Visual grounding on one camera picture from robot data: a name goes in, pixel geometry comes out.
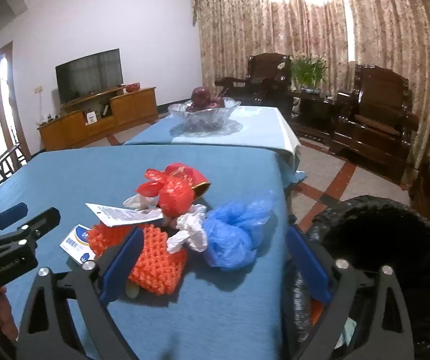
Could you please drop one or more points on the blue tablecloth near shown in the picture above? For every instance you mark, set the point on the blue tablecloth near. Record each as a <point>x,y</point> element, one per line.
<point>212,314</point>

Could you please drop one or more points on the blue plastic bag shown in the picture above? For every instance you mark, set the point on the blue plastic bag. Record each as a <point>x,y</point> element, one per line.
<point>235,232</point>

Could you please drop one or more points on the orange foam fruit net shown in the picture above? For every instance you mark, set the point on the orange foam fruit net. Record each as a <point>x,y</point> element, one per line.
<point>156,270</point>

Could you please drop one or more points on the white printed leaflet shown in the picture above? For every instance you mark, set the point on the white printed leaflet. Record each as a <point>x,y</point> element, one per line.
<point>112,216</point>

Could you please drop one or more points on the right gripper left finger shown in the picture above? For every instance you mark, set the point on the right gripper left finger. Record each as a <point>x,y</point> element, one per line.
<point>47,329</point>

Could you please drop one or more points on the red bowl on cabinet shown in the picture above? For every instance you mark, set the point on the red bowl on cabinet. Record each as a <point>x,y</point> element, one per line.
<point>134,87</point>

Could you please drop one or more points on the dark wooden side table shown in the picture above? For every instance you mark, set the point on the dark wooden side table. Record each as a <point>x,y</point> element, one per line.
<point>314,114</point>

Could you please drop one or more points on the black chair at left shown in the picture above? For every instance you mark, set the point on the black chair at left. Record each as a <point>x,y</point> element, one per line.
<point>11,161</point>

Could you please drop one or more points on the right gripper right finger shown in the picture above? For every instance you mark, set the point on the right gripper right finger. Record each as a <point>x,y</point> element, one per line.
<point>363,314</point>

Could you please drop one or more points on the red paper cup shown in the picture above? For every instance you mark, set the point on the red paper cup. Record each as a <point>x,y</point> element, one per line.
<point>198,182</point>

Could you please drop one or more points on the floral beige curtain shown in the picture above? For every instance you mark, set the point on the floral beige curtain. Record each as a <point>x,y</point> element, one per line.
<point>393,34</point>

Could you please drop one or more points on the white blue paper packet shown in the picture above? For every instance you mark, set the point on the white blue paper packet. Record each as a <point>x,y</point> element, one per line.
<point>76,245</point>

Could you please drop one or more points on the black trash bin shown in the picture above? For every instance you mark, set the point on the black trash bin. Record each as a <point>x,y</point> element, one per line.
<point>369,232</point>

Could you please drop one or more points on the black flat television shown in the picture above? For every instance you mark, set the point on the black flat television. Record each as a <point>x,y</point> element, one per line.
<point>88,75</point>

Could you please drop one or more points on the dark wooden armchair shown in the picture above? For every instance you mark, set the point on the dark wooden armchair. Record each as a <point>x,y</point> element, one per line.
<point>376,119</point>
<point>267,82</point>

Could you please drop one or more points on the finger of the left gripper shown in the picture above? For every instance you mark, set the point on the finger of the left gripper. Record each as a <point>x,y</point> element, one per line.
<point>12,215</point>
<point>34,229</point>

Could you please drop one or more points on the light blue tablecloth far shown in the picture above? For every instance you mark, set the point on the light blue tablecloth far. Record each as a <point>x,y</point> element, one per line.
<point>248,126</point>

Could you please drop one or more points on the wooden tv cabinet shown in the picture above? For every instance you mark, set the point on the wooden tv cabinet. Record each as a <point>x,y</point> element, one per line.
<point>124,111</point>

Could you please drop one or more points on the red plastic bag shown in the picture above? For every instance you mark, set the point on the red plastic bag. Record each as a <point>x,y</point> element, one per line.
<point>174,194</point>

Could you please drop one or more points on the red apples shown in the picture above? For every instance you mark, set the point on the red apples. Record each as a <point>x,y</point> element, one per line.
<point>201,99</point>

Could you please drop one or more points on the white plastic bag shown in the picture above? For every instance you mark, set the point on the white plastic bag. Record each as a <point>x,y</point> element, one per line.
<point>188,226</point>

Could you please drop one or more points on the green potted plant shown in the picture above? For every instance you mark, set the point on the green potted plant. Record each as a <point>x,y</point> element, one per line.
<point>308,71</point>

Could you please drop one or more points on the glass fruit bowl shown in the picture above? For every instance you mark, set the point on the glass fruit bowl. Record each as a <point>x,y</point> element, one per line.
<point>206,120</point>

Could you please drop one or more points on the dark wooden armchair right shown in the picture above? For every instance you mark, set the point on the dark wooden armchair right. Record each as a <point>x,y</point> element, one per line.
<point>376,119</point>

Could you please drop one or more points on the white box in cabinet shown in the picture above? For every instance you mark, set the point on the white box in cabinet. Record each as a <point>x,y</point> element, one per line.
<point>91,117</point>

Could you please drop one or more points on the dark wooden armchair far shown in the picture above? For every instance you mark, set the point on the dark wooden armchair far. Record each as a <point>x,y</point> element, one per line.
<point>267,82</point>

